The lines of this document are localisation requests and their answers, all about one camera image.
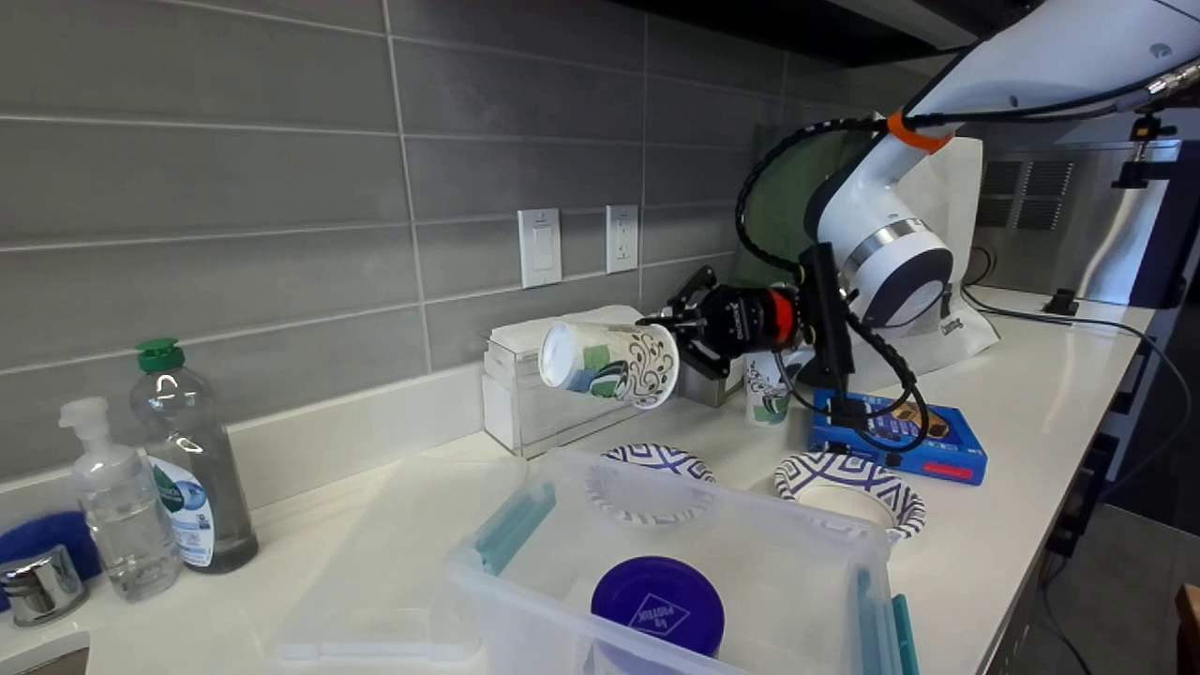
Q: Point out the chrome faucet part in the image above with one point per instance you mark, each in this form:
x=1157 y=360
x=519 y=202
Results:
x=43 y=588

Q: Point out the dark green bag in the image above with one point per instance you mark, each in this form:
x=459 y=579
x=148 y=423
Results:
x=783 y=190

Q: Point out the small black plug adapter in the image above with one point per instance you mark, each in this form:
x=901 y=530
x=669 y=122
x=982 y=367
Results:
x=1064 y=300

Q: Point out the blue snack box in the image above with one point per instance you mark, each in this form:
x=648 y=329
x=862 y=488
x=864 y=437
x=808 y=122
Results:
x=959 y=455

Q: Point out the purple round lid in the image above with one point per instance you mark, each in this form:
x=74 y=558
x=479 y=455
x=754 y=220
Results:
x=658 y=604

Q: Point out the white paper towel dispenser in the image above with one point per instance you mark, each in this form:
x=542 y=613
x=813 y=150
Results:
x=511 y=400

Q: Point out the clear plastic container lid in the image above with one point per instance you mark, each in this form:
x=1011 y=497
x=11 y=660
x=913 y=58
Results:
x=378 y=588

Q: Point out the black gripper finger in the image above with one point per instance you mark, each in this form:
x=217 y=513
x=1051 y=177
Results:
x=702 y=354
x=687 y=297

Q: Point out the white wall outlet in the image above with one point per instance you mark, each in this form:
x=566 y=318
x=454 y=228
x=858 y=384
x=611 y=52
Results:
x=621 y=237
x=537 y=245

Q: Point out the patterned paper cup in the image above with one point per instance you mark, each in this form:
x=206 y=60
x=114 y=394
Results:
x=614 y=360
x=767 y=400

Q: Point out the black camera on tripod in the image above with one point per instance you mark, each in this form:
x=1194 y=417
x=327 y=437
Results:
x=1146 y=130

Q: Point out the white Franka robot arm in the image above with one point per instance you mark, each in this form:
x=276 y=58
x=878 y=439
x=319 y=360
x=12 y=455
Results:
x=893 y=248

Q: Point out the blue sponge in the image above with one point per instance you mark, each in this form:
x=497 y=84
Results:
x=52 y=538

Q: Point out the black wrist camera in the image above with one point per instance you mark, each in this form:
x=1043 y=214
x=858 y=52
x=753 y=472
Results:
x=828 y=312

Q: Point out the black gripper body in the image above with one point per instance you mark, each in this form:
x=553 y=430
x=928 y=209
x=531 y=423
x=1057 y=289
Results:
x=744 y=324

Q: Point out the clear pump sanitizer bottle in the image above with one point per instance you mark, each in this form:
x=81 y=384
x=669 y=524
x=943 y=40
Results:
x=126 y=528

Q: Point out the clear plastic storage container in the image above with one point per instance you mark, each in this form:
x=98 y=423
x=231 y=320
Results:
x=698 y=550

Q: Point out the blue patterned paper plate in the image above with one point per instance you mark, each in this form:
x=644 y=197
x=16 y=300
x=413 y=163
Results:
x=658 y=460
x=848 y=488

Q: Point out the green capped soap bottle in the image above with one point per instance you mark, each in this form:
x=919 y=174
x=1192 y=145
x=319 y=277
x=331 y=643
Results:
x=202 y=499

